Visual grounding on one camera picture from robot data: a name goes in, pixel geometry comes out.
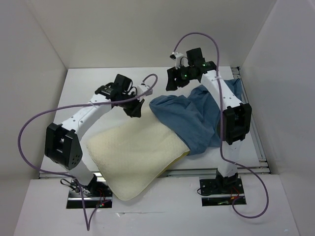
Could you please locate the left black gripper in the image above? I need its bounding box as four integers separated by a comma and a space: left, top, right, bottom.
119, 91, 145, 118

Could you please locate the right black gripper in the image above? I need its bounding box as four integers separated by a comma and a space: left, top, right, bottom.
165, 64, 196, 91

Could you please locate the blue pillowcase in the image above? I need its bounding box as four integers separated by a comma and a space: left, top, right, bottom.
149, 77, 243, 156

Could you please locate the cream yellow pillow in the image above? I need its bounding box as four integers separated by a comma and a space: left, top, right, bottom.
87, 108, 190, 201

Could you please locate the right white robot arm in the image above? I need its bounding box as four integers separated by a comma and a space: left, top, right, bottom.
166, 48, 252, 195

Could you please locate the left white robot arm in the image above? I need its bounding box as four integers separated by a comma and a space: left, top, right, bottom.
44, 74, 144, 196

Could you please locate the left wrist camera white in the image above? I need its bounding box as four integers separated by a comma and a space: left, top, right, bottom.
136, 84, 153, 101

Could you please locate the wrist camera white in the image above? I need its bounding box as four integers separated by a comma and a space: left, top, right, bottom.
170, 52, 184, 69
136, 84, 153, 101

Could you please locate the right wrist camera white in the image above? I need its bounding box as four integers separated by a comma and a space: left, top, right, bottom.
170, 52, 184, 69

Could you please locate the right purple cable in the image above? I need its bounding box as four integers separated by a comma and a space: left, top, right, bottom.
173, 32, 270, 219

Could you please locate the purple cable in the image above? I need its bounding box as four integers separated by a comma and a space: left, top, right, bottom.
18, 73, 158, 232
173, 32, 270, 219

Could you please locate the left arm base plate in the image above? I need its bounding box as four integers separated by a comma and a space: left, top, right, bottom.
68, 182, 112, 200

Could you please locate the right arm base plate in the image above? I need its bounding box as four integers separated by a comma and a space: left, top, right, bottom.
197, 178, 244, 197

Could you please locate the aluminium rail front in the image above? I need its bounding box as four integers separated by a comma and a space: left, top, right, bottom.
39, 167, 271, 179

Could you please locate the aluminium rail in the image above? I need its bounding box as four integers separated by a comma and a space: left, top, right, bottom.
231, 66, 269, 169
39, 167, 271, 179

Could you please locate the aluminium rail right side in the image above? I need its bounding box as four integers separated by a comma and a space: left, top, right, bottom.
231, 66, 269, 169

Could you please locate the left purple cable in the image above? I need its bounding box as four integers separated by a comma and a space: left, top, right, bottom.
18, 73, 158, 232

